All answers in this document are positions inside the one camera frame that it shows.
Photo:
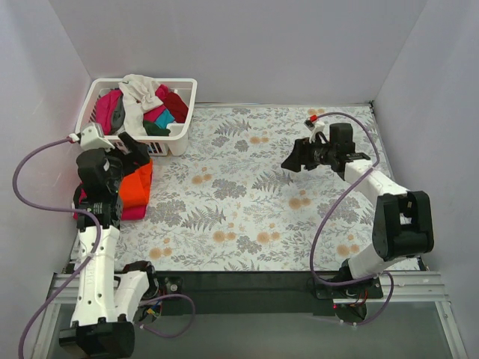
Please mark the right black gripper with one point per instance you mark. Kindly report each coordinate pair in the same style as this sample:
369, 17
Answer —
303, 154

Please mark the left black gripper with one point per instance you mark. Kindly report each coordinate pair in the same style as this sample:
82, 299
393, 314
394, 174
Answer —
127, 152

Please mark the orange t shirt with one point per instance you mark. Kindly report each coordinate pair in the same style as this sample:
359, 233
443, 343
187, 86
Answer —
135, 188

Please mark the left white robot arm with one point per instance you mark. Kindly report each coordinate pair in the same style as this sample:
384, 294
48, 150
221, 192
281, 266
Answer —
101, 325

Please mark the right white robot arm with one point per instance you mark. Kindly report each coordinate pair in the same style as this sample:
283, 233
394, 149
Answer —
402, 222

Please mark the dark green shirt in basket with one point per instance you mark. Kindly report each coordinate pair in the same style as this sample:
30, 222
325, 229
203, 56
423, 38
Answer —
154, 130

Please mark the grey shirt in basket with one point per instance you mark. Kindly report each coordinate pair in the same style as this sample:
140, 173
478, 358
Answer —
118, 116

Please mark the teal shirt in basket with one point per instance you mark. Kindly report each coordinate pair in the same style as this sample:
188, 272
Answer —
164, 119

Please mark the floral patterned table mat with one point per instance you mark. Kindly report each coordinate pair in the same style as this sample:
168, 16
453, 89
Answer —
227, 205

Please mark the magenta shirt in basket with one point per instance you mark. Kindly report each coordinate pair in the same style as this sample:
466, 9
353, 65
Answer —
106, 104

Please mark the white shirt in basket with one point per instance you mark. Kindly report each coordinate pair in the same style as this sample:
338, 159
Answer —
139, 97

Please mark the folded magenta t shirt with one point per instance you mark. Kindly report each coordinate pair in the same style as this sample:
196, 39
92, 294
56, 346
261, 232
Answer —
133, 213

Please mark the dark red shirt in basket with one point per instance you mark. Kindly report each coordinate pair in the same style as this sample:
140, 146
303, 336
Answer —
176, 106

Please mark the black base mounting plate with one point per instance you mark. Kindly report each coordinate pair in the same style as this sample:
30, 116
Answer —
254, 292

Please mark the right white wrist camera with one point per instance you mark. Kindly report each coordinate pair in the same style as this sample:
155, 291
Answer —
316, 127

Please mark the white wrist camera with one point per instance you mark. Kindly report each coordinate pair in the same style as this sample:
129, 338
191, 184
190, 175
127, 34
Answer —
91, 137
316, 127

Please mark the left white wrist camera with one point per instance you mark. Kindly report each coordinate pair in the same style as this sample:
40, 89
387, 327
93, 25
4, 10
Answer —
91, 137

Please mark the aluminium frame rail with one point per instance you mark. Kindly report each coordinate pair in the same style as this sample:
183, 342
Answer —
409, 286

